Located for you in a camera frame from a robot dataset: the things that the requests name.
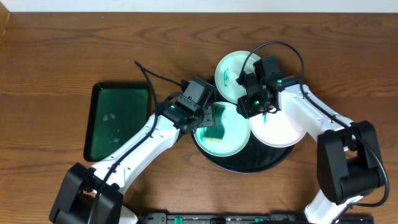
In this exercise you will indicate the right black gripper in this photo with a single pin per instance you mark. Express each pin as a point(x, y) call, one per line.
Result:
point(248, 111)

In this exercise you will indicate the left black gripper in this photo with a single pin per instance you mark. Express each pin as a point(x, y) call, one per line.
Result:
point(206, 117)

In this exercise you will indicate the green yellow sponge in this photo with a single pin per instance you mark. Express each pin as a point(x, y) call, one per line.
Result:
point(216, 132)

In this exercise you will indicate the mint green plate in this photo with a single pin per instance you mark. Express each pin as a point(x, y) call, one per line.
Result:
point(237, 133)

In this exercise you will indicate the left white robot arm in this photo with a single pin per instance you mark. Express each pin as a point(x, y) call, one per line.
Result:
point(95, 194)

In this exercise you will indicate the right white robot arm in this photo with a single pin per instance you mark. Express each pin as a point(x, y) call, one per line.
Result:
point(349, 162)

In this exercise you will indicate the black round tray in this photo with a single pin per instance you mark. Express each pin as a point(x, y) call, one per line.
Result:
point(254, 157)

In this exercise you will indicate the black rectangular tray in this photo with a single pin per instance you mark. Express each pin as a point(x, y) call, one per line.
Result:
point(118, 110)

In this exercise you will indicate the white stained plate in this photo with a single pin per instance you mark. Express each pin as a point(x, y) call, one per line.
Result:
point(276, 130)

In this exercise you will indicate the light green stained plate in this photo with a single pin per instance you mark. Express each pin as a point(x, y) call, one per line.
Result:
point(227, 72)

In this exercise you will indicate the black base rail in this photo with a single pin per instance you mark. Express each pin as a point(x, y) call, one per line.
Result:
point(163, 218)

